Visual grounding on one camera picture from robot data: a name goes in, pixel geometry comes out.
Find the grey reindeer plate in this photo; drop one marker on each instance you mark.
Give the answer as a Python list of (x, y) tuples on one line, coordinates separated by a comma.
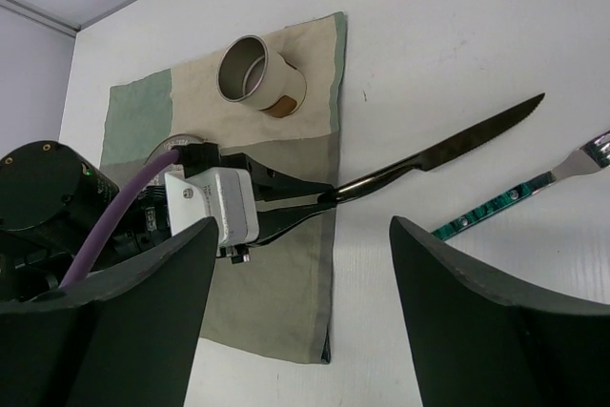
[(180, 139)]

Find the green beige cloth placemat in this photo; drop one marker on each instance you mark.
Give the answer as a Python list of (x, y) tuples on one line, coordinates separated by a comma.
[(279, 304)]

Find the green handled fork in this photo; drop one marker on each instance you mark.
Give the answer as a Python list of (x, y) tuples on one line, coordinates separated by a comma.
[(591, 157)]

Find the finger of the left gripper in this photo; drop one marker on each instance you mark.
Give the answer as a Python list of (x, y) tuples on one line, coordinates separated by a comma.
[(271, 185), (275, 223)]

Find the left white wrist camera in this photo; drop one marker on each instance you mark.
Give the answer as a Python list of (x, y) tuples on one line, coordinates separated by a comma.
[(224, 194)]

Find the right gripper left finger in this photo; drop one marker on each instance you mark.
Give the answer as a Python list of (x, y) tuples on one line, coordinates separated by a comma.
[(123, 337)]

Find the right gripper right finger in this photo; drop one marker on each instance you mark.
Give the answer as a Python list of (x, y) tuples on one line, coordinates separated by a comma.
[(481, 337)]

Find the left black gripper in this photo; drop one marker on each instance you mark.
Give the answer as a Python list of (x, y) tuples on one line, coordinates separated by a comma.
[(51, 197)]

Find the black table knife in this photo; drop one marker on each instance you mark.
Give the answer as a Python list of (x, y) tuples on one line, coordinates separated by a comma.
[(434, 156)]

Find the metal cup with cork base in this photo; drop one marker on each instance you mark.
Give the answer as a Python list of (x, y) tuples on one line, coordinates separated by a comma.
[(253, 75)]

